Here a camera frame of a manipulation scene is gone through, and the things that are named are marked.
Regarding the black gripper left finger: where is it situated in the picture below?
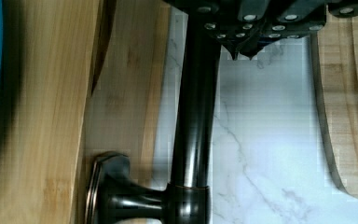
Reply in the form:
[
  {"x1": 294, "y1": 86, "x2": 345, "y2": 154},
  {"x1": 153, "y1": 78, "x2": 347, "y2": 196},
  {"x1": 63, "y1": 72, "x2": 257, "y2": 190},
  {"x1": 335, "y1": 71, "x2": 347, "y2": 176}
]
[{"x1": 163, "y1": 0, "x2": 270, "y2": 60}]

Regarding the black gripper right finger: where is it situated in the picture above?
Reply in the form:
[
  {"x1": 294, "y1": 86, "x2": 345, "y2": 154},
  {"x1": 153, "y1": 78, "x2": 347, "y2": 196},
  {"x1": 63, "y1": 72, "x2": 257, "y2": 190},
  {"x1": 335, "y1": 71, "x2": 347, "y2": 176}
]
[{"x1": 238, "y1": 0, "x2": 358, "y2": 59}]

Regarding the wooden drawer with black handle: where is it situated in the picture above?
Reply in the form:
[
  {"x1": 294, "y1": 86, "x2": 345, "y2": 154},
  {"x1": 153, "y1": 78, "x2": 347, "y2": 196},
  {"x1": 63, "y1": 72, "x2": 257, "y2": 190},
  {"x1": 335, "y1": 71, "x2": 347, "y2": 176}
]
[{"x1": 77, "y1": 0, "x2": 220, "y2": 224}]

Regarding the bamboo cutting board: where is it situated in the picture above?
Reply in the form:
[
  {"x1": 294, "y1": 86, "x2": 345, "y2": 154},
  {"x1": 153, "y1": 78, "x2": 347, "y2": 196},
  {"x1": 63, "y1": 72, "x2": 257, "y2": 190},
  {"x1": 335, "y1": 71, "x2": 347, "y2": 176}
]
[{"x1": 310, "y1": 16, "x2": 358, "y2": 199}]

